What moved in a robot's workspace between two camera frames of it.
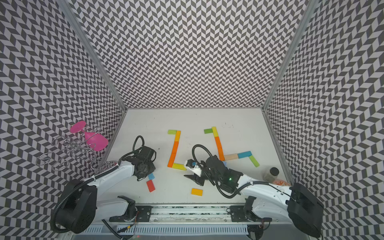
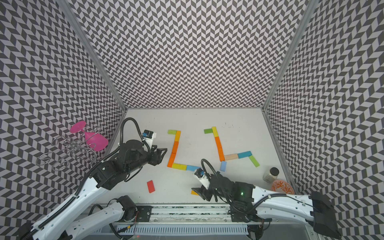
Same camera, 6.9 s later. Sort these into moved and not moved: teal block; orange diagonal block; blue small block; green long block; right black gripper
Moved: blue small block; right black gripper
Not moved: orange diagonal block; teal block; green long block
